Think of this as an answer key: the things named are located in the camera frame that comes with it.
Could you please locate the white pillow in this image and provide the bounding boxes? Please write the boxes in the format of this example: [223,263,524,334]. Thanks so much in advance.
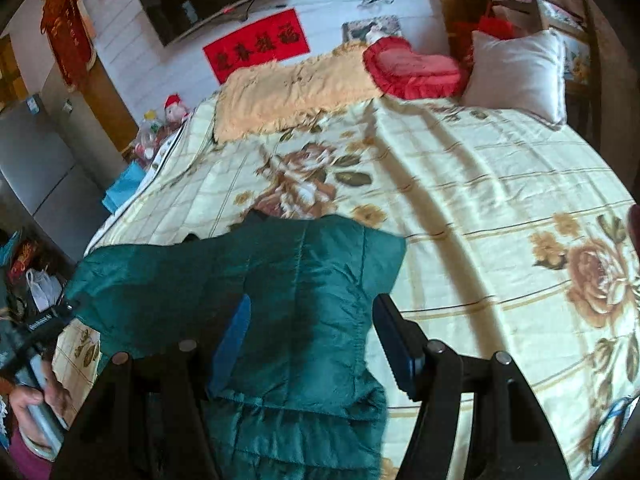
[460,29,569,126]

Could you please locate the floral cream bed quilt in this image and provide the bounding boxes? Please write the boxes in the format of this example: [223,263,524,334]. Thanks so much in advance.
[52,95,640,480]

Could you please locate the red bag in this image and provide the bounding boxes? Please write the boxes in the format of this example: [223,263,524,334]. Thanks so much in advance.
[475,2,517,41]

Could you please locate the wooden chair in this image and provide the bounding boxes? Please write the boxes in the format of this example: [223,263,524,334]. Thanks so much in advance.
[525,0,604,147]

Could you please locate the white plastic bag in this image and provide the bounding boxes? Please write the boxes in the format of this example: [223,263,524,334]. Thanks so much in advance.
[25,268,64,314]

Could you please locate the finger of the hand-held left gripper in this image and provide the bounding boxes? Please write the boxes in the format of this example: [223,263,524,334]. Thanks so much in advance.
[21,297,84,343]

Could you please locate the red hanging wall decoration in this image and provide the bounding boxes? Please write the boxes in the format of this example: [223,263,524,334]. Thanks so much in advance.
[40,0,99,94]

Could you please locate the red heart-shaped pillow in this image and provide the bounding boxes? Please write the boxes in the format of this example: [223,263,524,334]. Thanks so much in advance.
[362,35,469,102]

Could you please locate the red printed packet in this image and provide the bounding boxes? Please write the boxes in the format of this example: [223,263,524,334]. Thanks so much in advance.
[10,240,45,282]

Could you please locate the wooden door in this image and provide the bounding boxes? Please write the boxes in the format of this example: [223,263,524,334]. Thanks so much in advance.
[85,55,139,152]

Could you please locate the person's left hand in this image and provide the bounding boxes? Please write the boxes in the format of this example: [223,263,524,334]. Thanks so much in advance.
[9,359,74,443]

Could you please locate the plush toy with red hat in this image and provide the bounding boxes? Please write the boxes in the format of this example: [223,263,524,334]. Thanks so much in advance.
[164,92,194,127]

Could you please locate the green puffer jacket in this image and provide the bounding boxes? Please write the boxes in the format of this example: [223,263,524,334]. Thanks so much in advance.
[65,210,408,480]

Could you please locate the grey refrigerator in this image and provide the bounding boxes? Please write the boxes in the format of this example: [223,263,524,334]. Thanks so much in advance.
[0,92,109,262]

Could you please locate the blue paper bag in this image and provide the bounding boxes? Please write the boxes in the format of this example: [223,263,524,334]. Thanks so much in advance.
[101,162,149,211]

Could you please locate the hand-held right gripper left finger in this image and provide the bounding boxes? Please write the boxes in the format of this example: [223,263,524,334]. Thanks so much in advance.
[50,294,253,480]

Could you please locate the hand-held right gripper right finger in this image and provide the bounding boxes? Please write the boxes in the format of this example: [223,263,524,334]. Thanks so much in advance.
[372,292,571,480]

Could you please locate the plastic bottle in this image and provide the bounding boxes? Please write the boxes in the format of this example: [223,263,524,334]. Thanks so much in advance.
[137,112,167,162]

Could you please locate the person's magenta clothing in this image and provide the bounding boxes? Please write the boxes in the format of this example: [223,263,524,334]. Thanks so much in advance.
[7,427,54,480]

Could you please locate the red wall poster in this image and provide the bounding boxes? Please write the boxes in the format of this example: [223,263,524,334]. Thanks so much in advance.
[202,8,312,86]

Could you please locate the yellow fringed blanket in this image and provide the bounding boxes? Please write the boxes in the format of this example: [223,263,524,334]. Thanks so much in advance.
[212,42,387,144]

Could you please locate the framed photo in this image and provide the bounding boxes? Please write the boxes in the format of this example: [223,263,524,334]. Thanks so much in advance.
[342,17,404,46]

